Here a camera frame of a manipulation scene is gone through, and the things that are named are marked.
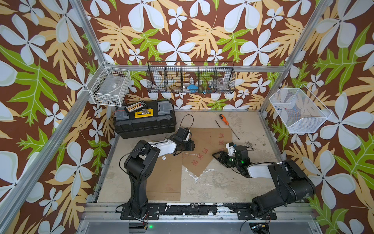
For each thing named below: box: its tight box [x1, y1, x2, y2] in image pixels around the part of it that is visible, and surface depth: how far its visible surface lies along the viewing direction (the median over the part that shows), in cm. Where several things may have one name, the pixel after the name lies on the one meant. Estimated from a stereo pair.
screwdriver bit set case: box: [123, 99, 148, 115], surface depth 97 cm
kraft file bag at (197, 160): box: [182, 140, 218, 177], surface depth 95 cm
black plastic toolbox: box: [112, 100, 177, 139], surface depth 97 cm
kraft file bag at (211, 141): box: [189, 127, 233, 156], surface depth 103 cm
